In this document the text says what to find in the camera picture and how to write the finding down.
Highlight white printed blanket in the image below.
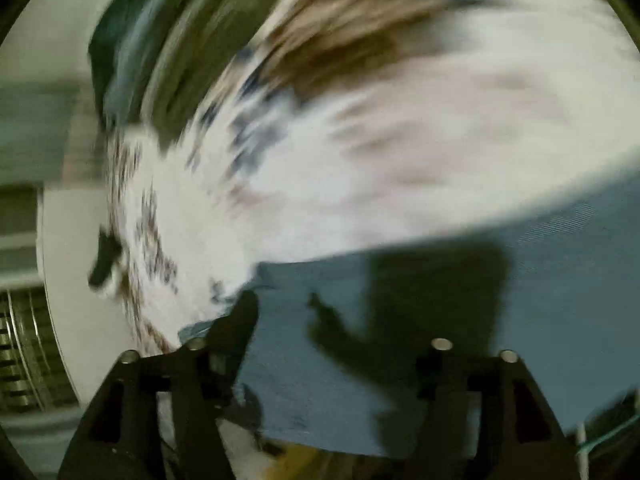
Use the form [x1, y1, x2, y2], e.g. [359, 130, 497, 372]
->
[102, 0, 640, 356]

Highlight blue pants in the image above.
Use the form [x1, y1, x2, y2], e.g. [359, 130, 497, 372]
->
[177, 175, 640, 461]

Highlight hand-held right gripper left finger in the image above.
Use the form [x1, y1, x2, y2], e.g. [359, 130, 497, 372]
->
[57, 289, 261, 480]

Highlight teal cord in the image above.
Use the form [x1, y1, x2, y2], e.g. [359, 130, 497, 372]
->
[575, 422, 640, 457]

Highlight dark green cloth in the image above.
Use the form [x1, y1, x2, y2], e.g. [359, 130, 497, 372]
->
[87, 0, 281, 153]

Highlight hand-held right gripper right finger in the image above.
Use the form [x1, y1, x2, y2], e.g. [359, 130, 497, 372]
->
[404, 337, 581, 480]

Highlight metal wire rack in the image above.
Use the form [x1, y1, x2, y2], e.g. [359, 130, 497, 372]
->
[0, 285, 78, 413]

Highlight small black object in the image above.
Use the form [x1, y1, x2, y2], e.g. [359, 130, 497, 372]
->
[88, 230, 125, 290]

